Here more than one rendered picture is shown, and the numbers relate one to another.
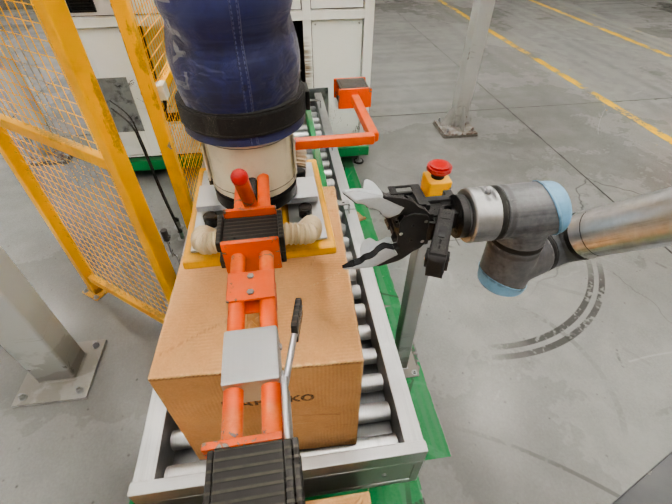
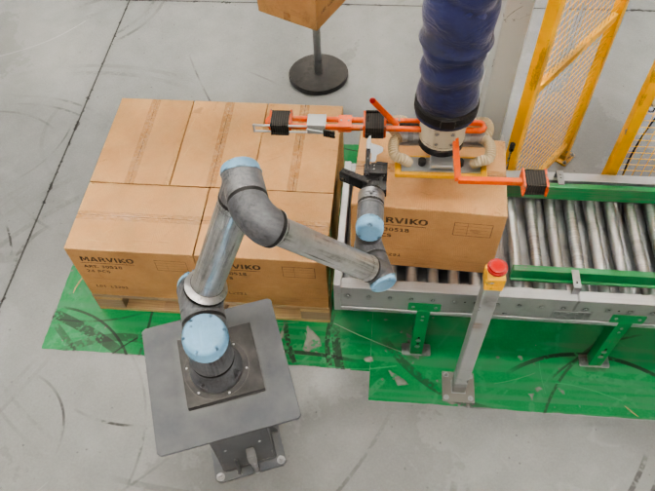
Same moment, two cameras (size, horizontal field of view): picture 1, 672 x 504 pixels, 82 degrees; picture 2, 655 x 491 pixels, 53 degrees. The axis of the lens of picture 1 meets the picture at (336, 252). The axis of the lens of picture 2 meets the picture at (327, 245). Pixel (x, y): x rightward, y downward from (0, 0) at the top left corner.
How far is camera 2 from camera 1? 2.21 m
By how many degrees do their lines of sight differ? 64
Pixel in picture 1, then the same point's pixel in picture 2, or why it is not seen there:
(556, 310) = not seen: outside the picture
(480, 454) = (365, 424)
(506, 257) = not seen: hidden behind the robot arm
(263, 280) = (345, 124)
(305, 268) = (418, 189)
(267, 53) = (424, 90)
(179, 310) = not seen: hidden behind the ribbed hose
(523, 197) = (365, 205)
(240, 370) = (311, 117)
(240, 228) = (376, 118)
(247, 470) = (283, 117)
